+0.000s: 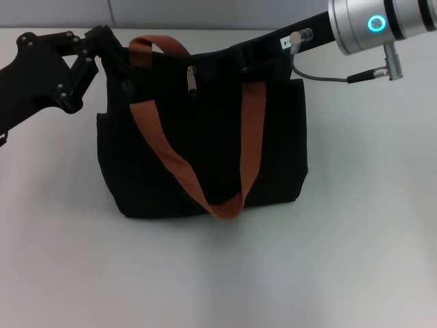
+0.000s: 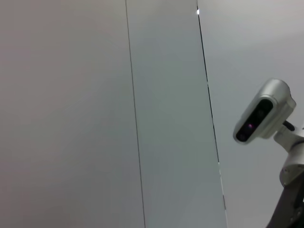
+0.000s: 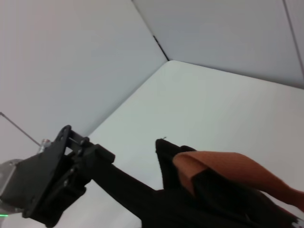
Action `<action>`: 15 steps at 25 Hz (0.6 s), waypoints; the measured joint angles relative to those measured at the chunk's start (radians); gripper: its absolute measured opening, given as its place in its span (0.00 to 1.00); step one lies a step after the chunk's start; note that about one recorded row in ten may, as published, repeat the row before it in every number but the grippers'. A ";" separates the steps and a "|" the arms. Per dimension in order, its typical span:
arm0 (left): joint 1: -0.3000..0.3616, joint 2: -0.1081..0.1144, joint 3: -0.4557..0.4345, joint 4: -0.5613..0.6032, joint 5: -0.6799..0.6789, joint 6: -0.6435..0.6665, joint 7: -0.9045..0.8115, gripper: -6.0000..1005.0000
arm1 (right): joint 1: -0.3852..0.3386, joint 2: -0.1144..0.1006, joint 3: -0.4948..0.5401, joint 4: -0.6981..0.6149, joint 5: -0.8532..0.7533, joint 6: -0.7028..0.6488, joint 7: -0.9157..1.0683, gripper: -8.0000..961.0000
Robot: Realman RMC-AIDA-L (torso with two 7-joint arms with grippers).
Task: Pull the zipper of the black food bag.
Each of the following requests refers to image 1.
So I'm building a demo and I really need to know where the black bag with brown handles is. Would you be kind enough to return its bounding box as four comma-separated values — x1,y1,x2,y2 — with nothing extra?
96,35,310,221

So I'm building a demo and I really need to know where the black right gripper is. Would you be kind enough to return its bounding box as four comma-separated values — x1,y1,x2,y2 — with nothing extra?
237,10,339,77

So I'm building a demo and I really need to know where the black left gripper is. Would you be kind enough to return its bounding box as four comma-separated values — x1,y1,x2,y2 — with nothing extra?
0,25,119,137

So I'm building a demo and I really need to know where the silver zipper pull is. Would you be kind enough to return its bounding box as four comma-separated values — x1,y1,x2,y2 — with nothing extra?
186,64,199,100

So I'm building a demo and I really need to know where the right gripper cable with plug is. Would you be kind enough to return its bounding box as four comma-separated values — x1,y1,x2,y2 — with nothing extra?
289,28,404,85

